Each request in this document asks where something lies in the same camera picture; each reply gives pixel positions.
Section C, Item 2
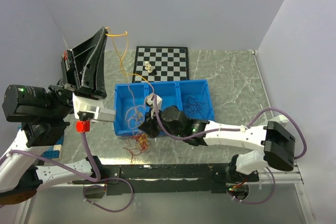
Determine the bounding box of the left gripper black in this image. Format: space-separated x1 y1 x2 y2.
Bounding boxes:
47 26 111 118

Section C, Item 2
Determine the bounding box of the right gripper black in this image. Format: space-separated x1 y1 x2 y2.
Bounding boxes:
139 107 184 139

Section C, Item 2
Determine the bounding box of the red yellow cable bundle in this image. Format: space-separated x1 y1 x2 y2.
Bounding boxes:
123 129 152 166

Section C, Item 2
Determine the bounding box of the yellow orange thin cable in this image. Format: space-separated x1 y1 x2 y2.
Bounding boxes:
104 26 155 130

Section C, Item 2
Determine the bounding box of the purple thin cable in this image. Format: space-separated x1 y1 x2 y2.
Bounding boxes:
183 94 211 125

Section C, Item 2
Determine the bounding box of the blue three-compartment plastic bin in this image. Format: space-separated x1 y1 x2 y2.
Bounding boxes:
113 80 215 136

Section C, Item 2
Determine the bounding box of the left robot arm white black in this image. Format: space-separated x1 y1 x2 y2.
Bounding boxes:
1 27 115 206

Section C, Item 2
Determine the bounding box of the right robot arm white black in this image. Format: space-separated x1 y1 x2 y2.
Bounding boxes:
139 106 295 181

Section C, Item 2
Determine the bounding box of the cream chess piece front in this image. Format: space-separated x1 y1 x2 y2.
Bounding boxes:
145 64 153 74

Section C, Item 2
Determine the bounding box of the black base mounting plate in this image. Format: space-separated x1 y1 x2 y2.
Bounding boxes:
72 163 260 196

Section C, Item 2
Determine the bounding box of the black white chessboard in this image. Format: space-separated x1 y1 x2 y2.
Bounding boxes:
132 46 189 83

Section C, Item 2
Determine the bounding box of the blue lego brick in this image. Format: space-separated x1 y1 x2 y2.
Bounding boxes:
42 135 64 160

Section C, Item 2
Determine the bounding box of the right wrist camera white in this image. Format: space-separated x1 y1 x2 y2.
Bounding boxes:
144 93 163 111

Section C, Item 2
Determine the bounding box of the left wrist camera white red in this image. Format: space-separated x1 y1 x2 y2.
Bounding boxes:
72 93 117 133

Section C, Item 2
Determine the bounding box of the aluminium frame rail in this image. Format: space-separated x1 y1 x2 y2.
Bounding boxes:
14 170 314 223

